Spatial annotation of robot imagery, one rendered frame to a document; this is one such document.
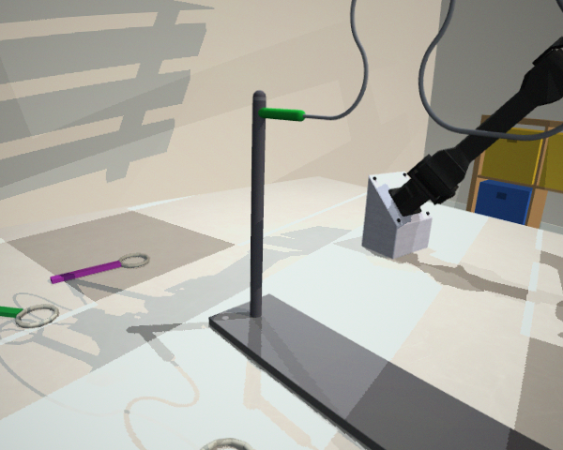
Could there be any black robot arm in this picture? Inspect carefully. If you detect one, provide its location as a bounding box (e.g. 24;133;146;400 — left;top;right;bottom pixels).
388;37;563;217

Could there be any white loop with green handle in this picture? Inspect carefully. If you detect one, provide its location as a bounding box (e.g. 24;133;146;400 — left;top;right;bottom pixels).
0;304;59;328

